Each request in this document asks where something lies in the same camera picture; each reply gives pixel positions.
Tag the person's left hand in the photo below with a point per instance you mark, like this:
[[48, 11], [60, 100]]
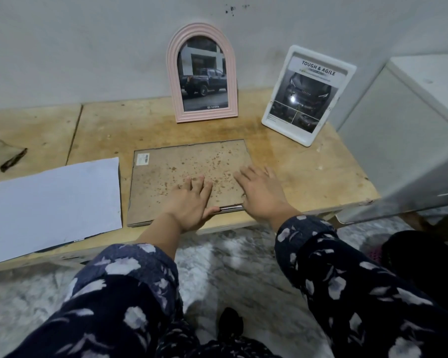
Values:
[[190, 205]]

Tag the person's right hand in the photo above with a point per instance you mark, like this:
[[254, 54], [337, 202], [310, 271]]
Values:
[[265, 193]]

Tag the grey picture frame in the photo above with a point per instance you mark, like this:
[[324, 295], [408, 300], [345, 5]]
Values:
[[229, 209]]

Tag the white picture frame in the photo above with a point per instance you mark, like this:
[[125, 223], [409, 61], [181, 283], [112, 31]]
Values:
[[309, 96]]

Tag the pink arched picture frame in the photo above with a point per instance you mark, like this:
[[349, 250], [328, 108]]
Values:
[[201, 29]]

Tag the brown wiping cloth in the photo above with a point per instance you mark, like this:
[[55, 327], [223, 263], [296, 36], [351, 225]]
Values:
[[13, 160]]

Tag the person's right forearm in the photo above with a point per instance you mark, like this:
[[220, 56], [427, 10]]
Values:
[[358, 294]]

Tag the person's left forearm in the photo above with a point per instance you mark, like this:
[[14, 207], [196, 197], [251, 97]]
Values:
[[116, 294]]

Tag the person's right foot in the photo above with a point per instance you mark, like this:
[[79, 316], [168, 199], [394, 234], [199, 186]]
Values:
[[230, 324]]

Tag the person's dark floral dress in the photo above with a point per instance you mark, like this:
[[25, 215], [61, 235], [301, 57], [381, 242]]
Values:
[[194, 346]]

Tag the white cabinet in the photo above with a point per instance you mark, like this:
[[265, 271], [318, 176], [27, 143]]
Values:
[[395, 137]]

